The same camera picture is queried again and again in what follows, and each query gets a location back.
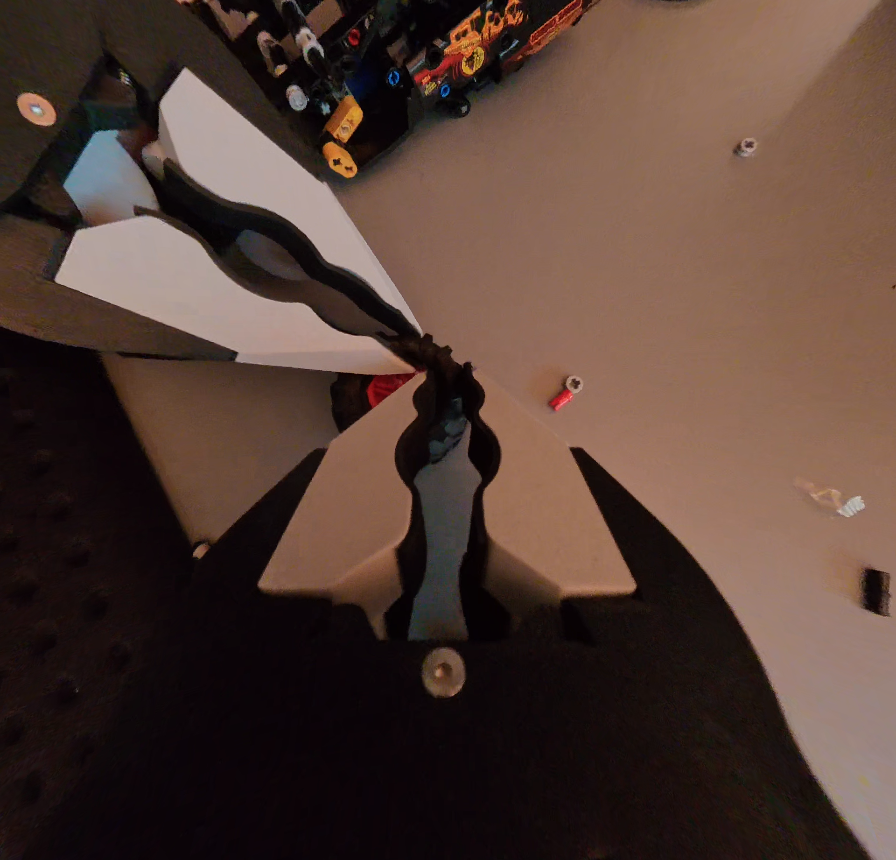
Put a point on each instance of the black toy tire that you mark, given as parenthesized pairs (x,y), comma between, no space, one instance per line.
(441,398)

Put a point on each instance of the long black toy axle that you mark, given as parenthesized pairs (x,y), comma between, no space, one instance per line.
(290,12)

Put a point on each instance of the red toy wheel rim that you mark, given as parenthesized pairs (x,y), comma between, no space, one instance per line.
(385,387)

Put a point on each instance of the black toy axle grey end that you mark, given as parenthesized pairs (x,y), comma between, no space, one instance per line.
(201,548)

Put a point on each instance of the short black toy connector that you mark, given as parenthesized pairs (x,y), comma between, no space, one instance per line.
(876,590)

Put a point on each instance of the small grey toy bush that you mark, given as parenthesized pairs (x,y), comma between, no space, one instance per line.
(746,147)
(574,384)

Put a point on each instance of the small red toy pin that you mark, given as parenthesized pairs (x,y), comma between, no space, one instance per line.
(560,400)

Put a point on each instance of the Lego monster truck model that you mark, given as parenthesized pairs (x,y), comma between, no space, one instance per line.
(420,47)

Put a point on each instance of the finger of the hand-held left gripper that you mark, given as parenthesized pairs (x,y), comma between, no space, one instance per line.
(280,167)
(175,293)

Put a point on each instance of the small pale toy piece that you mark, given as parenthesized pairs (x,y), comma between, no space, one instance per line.
(833,499)

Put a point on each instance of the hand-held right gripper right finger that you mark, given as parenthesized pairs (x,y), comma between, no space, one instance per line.
(560,524)

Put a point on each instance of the grey desk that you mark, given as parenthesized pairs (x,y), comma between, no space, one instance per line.
(665,279)

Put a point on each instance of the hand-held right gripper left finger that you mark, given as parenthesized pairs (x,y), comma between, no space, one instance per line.
(336,524)

